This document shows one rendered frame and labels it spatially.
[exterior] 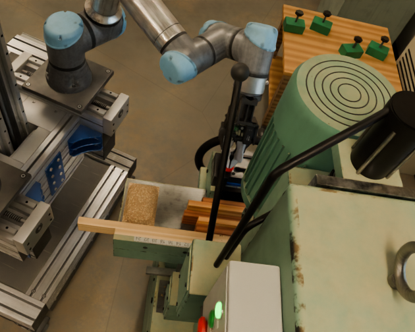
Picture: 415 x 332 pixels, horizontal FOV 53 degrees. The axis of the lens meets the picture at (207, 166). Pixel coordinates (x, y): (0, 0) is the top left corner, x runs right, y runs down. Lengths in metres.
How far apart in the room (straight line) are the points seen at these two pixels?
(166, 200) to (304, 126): 0.62
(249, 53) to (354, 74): 0.33
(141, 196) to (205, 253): 0.49
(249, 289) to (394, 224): 0.18
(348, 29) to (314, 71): 1.99
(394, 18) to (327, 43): 0.84
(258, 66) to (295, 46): 1.40
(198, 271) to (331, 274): 0.25
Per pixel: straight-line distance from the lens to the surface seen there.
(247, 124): 0.97
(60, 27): 1.37
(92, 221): 1.07
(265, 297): 0.47
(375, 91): 0.68
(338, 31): 2.59
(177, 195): 1.16
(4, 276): 1.84
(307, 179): 0.63
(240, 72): 0.76
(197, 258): 0.66
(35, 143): 1.48
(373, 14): 3.15
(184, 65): 0.91
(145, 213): 1.10
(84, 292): 1.99
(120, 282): 2.00
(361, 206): 0.52
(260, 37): 0.94
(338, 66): 0.69
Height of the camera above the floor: 1.91
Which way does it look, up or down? 55 degrees down
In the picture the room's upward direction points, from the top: 19 degrees clockwise
